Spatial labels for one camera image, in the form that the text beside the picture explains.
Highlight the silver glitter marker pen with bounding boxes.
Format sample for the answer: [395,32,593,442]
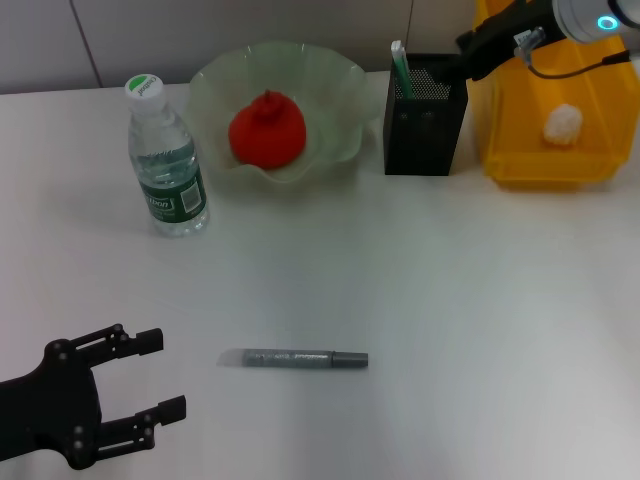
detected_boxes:
[218,348,370,372]

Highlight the green glass fruit bowl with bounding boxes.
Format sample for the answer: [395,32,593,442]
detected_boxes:
[182,42,372,194]

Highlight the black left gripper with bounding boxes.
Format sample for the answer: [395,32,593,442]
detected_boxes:
[0,323,187,471]

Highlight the clear water bottle green label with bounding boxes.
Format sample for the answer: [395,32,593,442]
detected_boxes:
[124,73,211,239]

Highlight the black mesh pen holder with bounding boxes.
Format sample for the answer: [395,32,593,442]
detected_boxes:
[383,53,470,177]

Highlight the white paper ball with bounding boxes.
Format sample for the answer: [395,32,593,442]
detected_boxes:
[542,103,585,146]

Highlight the yellow plastic bin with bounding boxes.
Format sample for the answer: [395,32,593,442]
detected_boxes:
[465,0,632,192]

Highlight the mint green utility knife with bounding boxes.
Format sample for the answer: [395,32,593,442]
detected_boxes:
[390,40,416,101]

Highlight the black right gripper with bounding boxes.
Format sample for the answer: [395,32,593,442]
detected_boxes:
[455,0,564,82]

